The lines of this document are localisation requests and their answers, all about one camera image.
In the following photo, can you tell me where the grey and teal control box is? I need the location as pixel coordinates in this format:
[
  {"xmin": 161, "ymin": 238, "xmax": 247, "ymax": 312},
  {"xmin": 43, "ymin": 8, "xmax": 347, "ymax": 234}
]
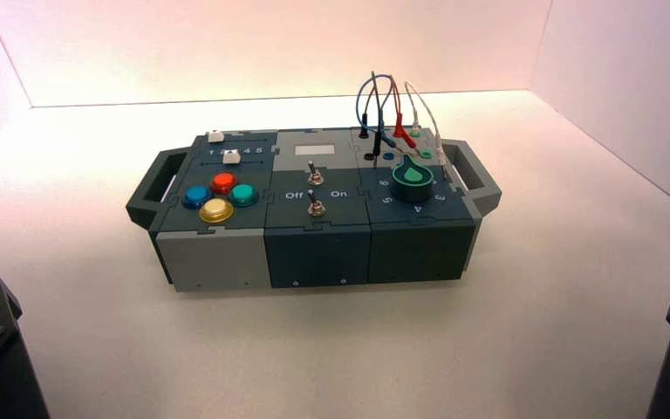
[{"xmin": 126, "ymin": 126, "xmax": 503, "ymax": 292}]

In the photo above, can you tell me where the green rotary knob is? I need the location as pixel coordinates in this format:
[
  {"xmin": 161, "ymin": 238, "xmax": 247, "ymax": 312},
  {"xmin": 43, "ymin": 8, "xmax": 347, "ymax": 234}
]
[{"xmin": 391, "ymin": 153, "xmax": 434, "ymax": 203}]

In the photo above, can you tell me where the green push button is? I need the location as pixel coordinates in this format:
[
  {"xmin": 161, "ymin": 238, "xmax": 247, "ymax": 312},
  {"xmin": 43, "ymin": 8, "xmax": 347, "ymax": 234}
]
[{"xmin": 229, "ymin": 183, "xmax": 260, "ymax": 208}]

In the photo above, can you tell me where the red push button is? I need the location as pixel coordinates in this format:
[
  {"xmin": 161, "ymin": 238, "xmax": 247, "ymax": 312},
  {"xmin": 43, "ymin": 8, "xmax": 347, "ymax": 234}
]
[{"xmin": 209, "ymin": 172, "xmax": 238, "ymax": 196}]

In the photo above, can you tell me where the yellow push button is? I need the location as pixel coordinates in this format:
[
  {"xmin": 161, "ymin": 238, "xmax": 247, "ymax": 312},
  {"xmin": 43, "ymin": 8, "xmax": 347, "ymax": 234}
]
[{"xmin": 198, "ymin": 198, "xmax": 236, "ymax": 225}]

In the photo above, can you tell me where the blue push button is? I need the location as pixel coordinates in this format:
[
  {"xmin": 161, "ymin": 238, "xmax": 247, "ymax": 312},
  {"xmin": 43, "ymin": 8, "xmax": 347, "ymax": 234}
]
[{"xmin": 181, "ymin": 184, "xmax": 213, "ymax": 210}]

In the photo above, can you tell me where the black jumper cable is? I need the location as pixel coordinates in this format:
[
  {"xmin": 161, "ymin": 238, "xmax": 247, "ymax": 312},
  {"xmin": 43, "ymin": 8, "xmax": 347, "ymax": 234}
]
[{"xmin": 362, "ymin": 70, "xmax": 388, "ymax": 160}]

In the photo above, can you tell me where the red jumper cable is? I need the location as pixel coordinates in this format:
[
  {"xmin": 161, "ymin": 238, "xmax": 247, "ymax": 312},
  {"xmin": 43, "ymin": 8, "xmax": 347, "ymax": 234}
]
[{"xmin": 389, "ymin": 78, "xmax": 420, "ymax": 149}]

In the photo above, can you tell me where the blue jumper cable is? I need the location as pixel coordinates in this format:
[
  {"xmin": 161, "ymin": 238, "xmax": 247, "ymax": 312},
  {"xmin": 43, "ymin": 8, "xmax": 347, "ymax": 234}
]
[{"xmin": 355, "ymin": 73, "xmax": 398, "ymax": 149}]

